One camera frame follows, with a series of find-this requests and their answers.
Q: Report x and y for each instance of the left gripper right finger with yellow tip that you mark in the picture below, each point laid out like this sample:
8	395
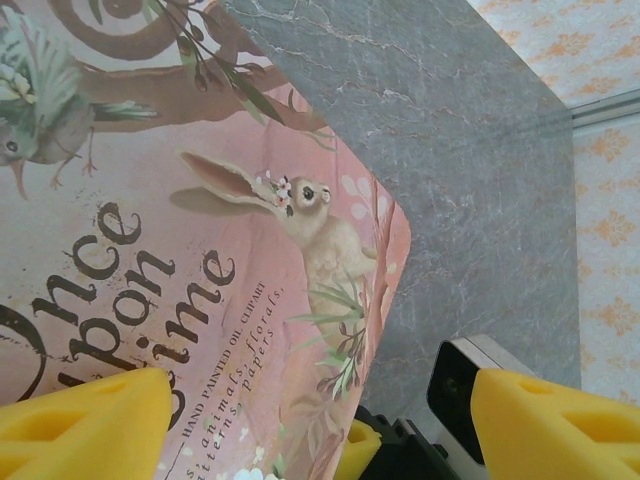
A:
560	435

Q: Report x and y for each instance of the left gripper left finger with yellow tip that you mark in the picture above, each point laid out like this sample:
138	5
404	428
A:
75	435

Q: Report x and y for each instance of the aluminium corner post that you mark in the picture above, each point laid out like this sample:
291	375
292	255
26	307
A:
607	107

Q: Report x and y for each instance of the pink illustrated storybook box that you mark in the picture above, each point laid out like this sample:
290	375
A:
150	225

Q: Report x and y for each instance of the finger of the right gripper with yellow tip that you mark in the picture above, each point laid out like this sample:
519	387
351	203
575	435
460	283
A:
362	450

